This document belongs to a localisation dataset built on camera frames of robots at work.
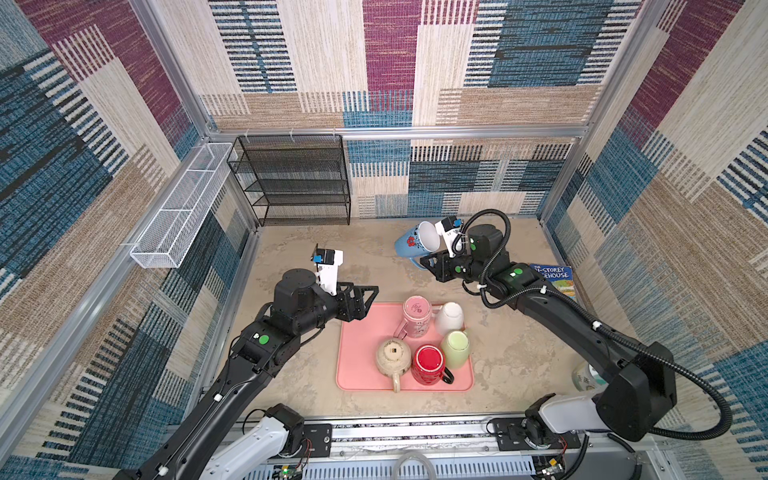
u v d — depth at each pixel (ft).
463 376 2.71
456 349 2.55
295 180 3.63
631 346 1.41
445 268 2.21
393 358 2.55
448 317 2.75
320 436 2.43
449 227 2.24
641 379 1.32
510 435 2.40
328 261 1.92
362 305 1.97
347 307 1.92
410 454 2.39
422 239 2.39
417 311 2.73
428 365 2.50
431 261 2.45
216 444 1.35
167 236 2.34
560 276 3.28
